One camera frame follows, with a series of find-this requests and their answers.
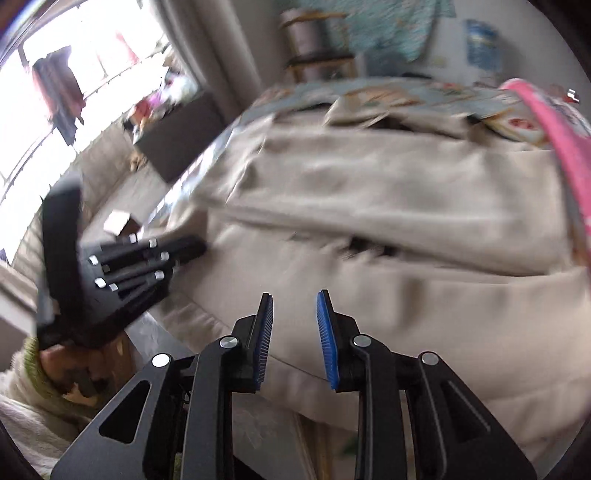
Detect pink floral blanket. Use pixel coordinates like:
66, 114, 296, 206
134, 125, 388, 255
501, 78, 591, 217

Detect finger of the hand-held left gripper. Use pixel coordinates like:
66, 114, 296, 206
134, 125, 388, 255
89, 234, 207, 278
95, 263, 177, 324

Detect teal floral cloth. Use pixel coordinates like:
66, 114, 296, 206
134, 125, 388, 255
295, 0, 455, 63

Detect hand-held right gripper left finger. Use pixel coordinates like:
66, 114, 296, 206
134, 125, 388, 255
50, 292, 274, 480

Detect small cardboard box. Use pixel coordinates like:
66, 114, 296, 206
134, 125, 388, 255
104, 210, 141, 238

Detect dark cabinet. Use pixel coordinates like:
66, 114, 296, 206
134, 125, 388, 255
134, 90, 227, 183

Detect clutter of small colourful things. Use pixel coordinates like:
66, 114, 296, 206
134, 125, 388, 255
122, 69, 204, 125

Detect grey curtain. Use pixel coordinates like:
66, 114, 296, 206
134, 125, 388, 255
154, 0, 264, 100

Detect person's left forearm white sleeve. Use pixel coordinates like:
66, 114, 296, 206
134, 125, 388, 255
0, 337, 105, 476

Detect wooden stand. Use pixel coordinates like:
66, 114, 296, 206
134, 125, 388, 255
279, 9, 358, 84

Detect beige jacket with black trim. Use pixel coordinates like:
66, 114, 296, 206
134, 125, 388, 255
164, 92, 591, 467

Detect white box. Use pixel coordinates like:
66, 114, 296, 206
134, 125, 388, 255
281, 14, 324, 61

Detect person's left hand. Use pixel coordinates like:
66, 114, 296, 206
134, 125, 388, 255
39, 344, 118, 407

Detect blue wall poster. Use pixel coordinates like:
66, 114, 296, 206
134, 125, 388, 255
464, 18, 502, 72

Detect hanging dark clothes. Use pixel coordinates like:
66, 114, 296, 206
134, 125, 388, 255
32, 46, 86, 144

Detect grey and gold patterned bedsheet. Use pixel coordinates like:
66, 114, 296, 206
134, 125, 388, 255
124, 80, 575, 480

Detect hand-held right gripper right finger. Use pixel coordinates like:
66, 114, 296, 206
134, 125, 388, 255
316, 289, 539, 480

